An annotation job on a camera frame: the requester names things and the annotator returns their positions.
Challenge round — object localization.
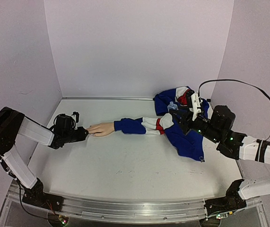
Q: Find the black right camera cable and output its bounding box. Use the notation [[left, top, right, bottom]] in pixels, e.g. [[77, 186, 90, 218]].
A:
[[197, 79, 270, 141]]

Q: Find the nail polish bottle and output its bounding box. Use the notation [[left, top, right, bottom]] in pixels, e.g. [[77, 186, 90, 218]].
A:
[[167, 101, 178, 111]]

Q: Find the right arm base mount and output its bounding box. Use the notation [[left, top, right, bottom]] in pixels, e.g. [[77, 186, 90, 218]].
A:
[[204, 179, 247, 218]]

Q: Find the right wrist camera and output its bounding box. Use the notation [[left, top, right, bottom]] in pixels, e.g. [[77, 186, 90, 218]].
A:
[[185, 89, 204, 121]]

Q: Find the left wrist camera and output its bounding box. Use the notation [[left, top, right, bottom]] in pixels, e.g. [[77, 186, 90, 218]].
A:
[[71, 111, 79, 130]]

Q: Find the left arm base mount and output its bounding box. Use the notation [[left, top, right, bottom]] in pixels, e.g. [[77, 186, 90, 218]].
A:
[[21, 178, 64, 212]]

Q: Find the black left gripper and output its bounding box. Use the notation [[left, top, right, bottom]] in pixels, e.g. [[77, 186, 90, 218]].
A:
[[63, 126, 87, 144]]

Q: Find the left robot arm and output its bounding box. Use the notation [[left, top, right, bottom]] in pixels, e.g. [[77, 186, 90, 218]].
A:
[[0, 107, 88, 189]]

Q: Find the mannequin hand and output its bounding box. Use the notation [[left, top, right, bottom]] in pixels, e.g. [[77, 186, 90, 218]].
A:
[[87, 122, 115, 137]]

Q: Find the blue white red jacket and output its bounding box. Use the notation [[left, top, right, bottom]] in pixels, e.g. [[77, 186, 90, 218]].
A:
[[114, 86, 204, 162]]

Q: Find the aluminium front rail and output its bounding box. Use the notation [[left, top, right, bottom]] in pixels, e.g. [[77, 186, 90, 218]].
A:
[[4, 193, 263, 224]]

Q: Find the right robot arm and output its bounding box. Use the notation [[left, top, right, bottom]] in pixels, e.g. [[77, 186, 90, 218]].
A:
[[168, 105, 270, 200]]

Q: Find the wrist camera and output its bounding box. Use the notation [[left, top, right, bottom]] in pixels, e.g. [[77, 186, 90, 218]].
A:
[[185, 89, 204, 121], [71, 111, 79, 130]]

